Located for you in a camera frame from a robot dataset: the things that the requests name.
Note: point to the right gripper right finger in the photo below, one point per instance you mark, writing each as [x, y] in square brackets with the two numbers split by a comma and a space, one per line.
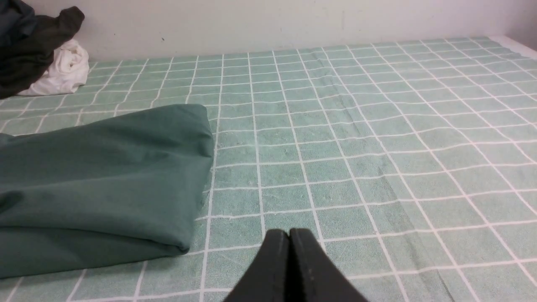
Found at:
[312, 276]

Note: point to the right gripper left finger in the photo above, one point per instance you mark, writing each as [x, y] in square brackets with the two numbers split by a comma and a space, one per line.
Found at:
[265, 278]

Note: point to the green long-sleeved shirt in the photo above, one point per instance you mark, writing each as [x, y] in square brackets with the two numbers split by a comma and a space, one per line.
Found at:
[115, 191]

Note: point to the green checked table cloth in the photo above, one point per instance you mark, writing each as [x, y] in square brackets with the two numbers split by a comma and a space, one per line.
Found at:
[413, 163]

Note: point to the white crumpled garment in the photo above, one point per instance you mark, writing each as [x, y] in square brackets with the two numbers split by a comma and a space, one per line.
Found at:
[65, 75]

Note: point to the dark olive crumpled garment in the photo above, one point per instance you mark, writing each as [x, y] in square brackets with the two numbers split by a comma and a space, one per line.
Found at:
[23, 63]

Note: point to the dark grey-blue crumpled garment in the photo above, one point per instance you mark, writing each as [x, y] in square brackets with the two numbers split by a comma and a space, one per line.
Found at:
[17, 21]

